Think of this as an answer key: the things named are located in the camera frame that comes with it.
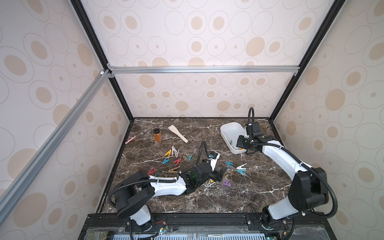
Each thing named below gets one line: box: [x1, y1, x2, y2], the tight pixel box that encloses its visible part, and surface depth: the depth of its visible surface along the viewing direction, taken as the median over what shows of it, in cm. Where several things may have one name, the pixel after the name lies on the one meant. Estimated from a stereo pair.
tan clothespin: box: [168, 166, 181, 173], surface depth 94 cm
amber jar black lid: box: [153, 128, 162, 142], surface depth 102 cm
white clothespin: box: [172, 146, 179, 158], surface depth 102 cm
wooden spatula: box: [168, 124, 189, 143], surface depth 115 cm
